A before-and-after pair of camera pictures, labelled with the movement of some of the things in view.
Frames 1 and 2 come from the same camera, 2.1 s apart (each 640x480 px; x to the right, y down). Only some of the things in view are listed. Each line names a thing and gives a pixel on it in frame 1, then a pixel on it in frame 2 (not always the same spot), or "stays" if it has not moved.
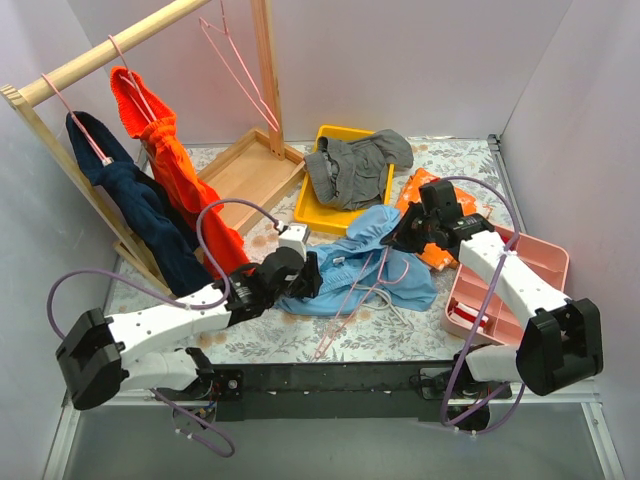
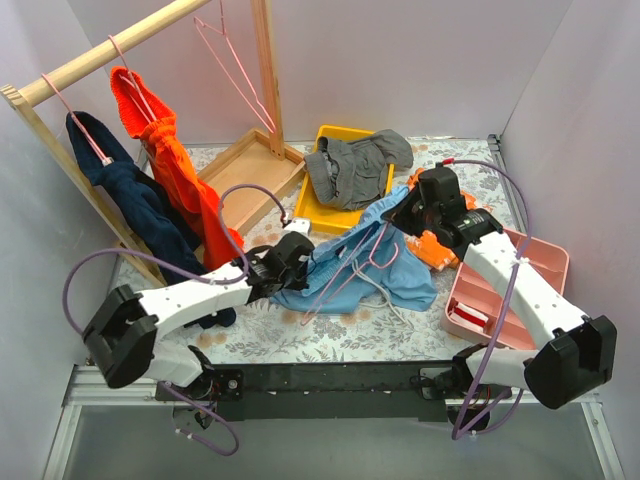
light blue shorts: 359,269 stays
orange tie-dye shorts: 434,254 stays
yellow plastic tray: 316,210 stays
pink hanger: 379,282 -> 356,260
